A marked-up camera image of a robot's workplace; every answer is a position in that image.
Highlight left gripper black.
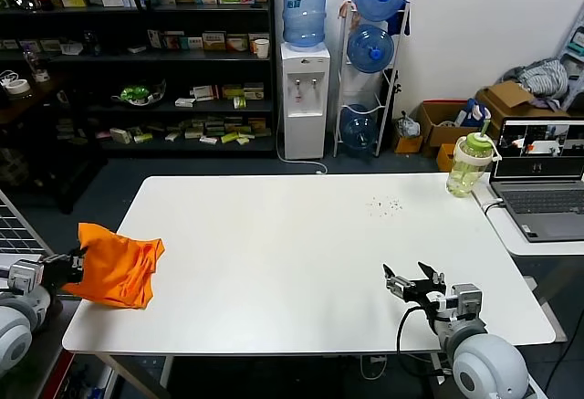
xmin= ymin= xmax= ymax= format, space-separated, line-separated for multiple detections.
xmin=42 ymin=246 xmax=89 ymax=290

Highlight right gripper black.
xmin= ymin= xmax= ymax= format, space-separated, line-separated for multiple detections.
xmin=381 ymin=260 xmax=449 ymax=311

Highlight orange t-shirt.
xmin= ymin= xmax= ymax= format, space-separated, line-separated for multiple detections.
xmin=61 ymin=222 xmax=166 ymax=311

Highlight pile of striped clothes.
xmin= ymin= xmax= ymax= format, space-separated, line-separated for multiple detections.
xmin=509 ymin=58 xmax=570 ymax=99

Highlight scattered small crumbs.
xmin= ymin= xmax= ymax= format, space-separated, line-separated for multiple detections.
xmin=365 ymin=194 xmax=406 ymax=218

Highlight white side table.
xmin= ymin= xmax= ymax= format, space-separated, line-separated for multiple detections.
xmin=470 ymin=184 xmax=584 ymax=309

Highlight red and white cabinet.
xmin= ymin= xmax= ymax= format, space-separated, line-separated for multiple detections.
xmin=0 ymin=254 xmax=77 ymax=399

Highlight dark low table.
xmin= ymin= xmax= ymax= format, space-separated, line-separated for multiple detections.
xmin=0 ymin=74 xmax=110 ymax=215

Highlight green lidded water bottle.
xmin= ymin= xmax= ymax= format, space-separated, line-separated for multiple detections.
xmin=446 ymin=118 xmax=503 ymax=198

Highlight small yellow cardboard box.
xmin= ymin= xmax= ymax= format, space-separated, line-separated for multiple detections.
xmin=436 ymin=142 xmax=459 ymax=173

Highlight small orange cardboard box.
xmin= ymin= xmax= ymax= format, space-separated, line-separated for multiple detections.
xmin=393 ymin=132 xmax=424 ymax=154

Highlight grey laptop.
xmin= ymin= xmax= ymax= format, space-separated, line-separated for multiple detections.
xmin=488 ymin=116 xmax=584 ymax=243

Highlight open cardboard box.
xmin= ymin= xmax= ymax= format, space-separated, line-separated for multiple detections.
xmin=418 ymin=100 xmax=481 ymax=157

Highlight grey plastic bag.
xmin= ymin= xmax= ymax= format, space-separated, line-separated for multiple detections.
xmin=394 ymin=110 xmax=422 ymax=138

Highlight blue and white bag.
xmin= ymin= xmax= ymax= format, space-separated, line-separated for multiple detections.
xmin=454 ymin=97 xmax=493 ymax=129

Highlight bowl with green fruit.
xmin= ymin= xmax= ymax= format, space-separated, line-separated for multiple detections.
xmin=112 ymin=79 xmax=167 ymax=109

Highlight white tape roll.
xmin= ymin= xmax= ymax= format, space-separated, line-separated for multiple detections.
xmin=5 ymin=79 xmax=31 ymax=97

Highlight clear plastic bottle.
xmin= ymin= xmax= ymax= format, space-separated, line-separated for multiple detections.
xmin=23 ymin=47 xmax=50 ymax=83

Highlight large cardboard box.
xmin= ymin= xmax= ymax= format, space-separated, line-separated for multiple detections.
xmin=474 ymin=79 xmax=572 ymax=126

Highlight white water dispenser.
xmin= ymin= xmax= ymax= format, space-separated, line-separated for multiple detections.
xmin=279 ymin=42 xmax=331 ymax=162

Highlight black shelf unit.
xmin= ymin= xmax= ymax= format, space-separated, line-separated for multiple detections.
xmin=0 ymin=0 xmax=278 ymax=159

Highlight white and red product box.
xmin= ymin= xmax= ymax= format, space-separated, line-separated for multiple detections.
xmin=190 ymin=84 xmax=222 ymax=103

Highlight dark blue bottle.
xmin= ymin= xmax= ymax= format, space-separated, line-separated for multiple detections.
xmin=82 ymin=29 xmax=100 ymax=58

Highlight blue water jug with label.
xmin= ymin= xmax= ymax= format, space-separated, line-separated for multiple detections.
xmin=280 ymin=0 xmax=329 ymax=49

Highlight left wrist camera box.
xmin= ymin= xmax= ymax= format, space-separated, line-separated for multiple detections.
xmin=7 ymin=258 xmax=45 ymax=296

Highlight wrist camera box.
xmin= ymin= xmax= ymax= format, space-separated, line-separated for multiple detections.
xmin=7 ymin=258 xmax=45 ymax=296
xmin=450 ymin=283 xmax=485 ymax=321

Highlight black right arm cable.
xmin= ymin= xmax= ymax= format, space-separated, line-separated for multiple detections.
xmin=395 ymin=304 xmax=443 ymax=373

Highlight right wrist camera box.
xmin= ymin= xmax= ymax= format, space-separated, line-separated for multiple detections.
xmin=450 ymin=283 xmax=485 ymax=321

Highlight white wire grid panel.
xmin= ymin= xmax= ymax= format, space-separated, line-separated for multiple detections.
xmin=0 ymin=191 xmax=56 ymax=263

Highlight white laptop cable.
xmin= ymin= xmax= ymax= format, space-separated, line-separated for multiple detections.
xmin=474 ymin=187 xmax=504 ymax=213

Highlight white dispenser power cord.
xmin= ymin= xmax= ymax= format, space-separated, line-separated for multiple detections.
xmin=278 ymin=155 xmax=330 ymax=176

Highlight white wire jug rack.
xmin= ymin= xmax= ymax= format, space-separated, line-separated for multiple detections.
xmin=332 ymin=0 xmax=412 ymax=159

